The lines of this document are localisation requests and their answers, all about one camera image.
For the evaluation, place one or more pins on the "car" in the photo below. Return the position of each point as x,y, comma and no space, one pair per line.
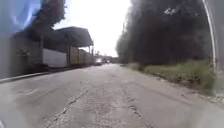
98,61

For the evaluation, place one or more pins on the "grey cracked concrete road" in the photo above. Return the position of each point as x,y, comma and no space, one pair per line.
100,100

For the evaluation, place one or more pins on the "building with dark overhanging roof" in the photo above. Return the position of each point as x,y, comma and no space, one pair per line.
71,36

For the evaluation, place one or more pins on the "row of dark trees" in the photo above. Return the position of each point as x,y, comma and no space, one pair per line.
163,33

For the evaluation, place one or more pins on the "grass verge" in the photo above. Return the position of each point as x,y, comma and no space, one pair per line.
180,71

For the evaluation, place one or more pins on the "dark leafy tree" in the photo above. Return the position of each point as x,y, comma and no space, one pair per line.
50,13

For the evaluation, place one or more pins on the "pale kerb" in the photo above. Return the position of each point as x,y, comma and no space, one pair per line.
30,75

